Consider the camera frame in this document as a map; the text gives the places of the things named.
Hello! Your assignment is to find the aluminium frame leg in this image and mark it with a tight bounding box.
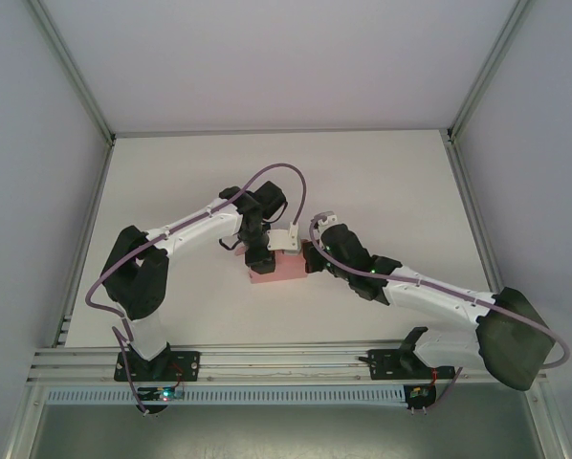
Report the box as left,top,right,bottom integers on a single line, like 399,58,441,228
6,382,48,459
529,380,572,459

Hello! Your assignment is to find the pink paper box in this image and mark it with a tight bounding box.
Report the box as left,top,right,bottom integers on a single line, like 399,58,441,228
247,238,311,287

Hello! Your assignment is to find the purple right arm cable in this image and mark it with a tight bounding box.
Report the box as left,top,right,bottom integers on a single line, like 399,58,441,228
308,213,571,417

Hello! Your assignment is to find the aluminium frame post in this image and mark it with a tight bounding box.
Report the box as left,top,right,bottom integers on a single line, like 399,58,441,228
444,0,544,144
27,0,118,144

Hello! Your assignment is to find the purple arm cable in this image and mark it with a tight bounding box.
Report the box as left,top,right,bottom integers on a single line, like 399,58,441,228
85,162,309,417
308,213,571,417

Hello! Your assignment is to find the aluminium mounting rail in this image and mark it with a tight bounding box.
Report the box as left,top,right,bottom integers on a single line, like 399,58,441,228
27,340,550,385

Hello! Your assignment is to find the white slotted cable tray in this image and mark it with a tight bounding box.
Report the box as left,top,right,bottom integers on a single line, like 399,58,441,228
44,384,407,408

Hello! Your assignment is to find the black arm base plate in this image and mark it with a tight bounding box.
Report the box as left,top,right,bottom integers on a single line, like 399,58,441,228
113,350,202,384
365,348,464,384

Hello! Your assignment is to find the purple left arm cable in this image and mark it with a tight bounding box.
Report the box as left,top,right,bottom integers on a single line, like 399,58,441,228
85,162,309,417

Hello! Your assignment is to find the aluminium side rail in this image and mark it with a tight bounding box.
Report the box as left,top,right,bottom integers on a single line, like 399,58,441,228
51,138,118,348
444,138,506,295

